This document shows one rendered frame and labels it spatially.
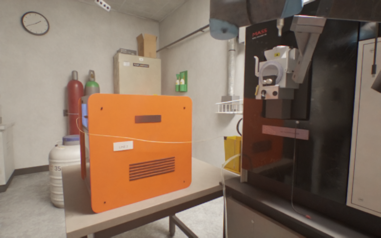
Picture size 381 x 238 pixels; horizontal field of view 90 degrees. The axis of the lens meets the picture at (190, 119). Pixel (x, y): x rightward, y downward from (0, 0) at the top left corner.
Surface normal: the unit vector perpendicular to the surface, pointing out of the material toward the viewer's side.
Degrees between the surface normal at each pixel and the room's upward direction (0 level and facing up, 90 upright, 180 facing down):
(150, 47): 90
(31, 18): 90
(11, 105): 90
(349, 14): 113
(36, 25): 90
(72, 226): 0
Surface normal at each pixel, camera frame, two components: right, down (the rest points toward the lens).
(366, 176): -0.82, 0.04
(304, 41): -0.19, 0.47
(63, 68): 0.57, 0.07
